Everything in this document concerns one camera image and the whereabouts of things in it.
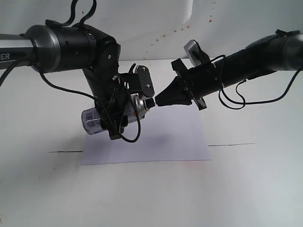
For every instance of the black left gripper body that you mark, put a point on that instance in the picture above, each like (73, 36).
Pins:
(110, 92)

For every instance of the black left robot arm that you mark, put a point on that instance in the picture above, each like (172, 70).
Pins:
(53, 48)

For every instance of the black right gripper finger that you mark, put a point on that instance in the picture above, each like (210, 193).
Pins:
(173, 94)

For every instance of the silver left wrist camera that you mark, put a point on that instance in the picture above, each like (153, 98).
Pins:
(139, 82)

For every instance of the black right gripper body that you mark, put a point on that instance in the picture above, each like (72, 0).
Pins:
(199, 81)

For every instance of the white backdrop paper sheet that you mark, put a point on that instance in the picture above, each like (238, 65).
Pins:
(145, 29)

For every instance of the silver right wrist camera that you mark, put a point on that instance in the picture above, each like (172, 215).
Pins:
(195, 53)

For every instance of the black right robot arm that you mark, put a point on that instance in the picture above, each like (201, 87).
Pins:
(278, 52)

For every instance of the white spray can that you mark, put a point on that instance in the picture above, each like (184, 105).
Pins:
(95, 122)

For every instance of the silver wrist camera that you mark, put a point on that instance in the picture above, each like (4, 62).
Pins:
(139, 82)
(195, 53)

